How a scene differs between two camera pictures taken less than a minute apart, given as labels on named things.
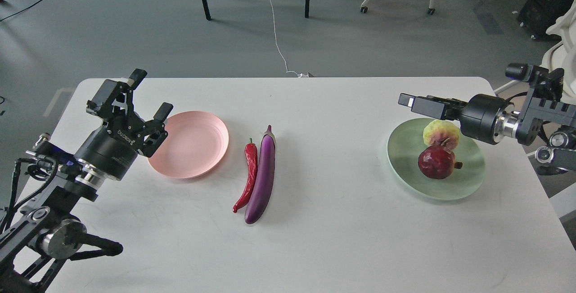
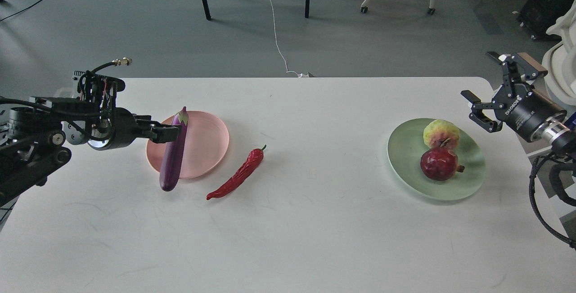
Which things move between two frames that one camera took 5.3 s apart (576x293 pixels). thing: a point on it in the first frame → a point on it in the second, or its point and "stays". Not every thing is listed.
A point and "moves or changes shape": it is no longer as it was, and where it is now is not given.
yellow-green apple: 441,132 stays
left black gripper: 110,151 → 121,127
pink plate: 196,142 stays
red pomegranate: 437,163 stays
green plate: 403,151 stays
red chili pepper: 251,150 moves or changes shape
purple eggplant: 261,193 → 172,154
